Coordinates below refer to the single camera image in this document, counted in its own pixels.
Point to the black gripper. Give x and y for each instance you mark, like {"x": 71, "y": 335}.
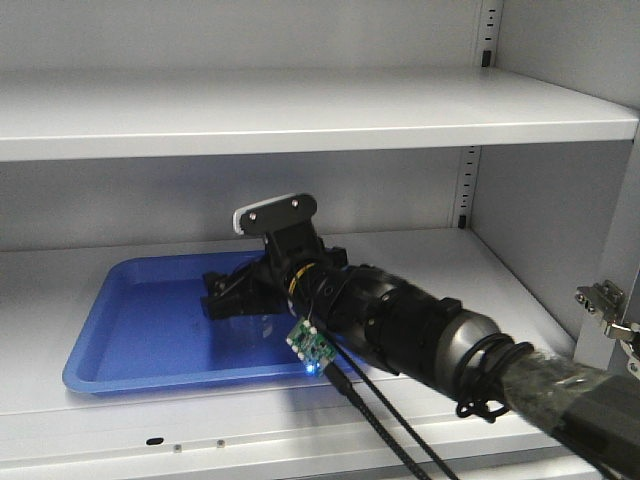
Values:
{"x": 262, "y": 286}

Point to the clear glass beaker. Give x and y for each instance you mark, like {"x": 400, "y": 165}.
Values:
{"x": 246, "y": 332}

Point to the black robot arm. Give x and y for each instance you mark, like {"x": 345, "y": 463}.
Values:
{"x": 397, "y": 327}

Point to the grey cabinet shelf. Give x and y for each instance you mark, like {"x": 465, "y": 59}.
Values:
{"x": 64, "y": 115}

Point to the metal cabinet hinge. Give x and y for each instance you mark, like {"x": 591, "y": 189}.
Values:
{"x": 605, "y": 301}

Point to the blue plastic tray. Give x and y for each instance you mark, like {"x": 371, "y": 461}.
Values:
{"x": 147, "y": 331}

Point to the green circuit board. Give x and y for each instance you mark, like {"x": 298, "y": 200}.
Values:
{"x": 311, "y": 347}

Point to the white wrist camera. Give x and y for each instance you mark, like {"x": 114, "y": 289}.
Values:
{"x": 273, "y": 214}

